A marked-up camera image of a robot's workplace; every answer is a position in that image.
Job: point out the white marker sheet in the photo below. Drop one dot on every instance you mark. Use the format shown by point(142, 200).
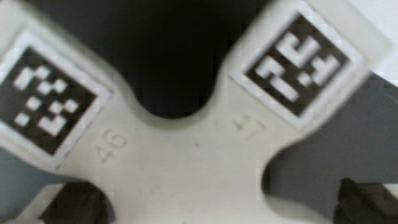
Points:
point(380, 13)

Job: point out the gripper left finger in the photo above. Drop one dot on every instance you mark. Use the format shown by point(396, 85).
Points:
point(68, 204)

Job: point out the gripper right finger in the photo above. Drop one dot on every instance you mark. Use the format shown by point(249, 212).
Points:
point(366, 203)

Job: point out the white cross-shaped table base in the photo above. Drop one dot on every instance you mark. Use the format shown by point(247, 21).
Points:
point(176, 167)

